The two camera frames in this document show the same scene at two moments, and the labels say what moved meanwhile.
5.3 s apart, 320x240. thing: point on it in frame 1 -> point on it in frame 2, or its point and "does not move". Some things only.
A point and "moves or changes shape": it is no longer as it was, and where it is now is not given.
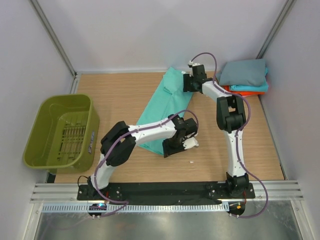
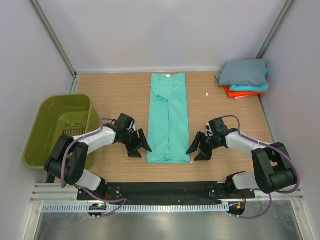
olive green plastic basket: x=64 y=137 does not move
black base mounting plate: x=166 y=193 does not move
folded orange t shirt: x=227 y=88 does not move
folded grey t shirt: x=246 y=72 does not move
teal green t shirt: x=169 y=100 moves or changes shape
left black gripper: x=172 y=148 -> x=135 y=141
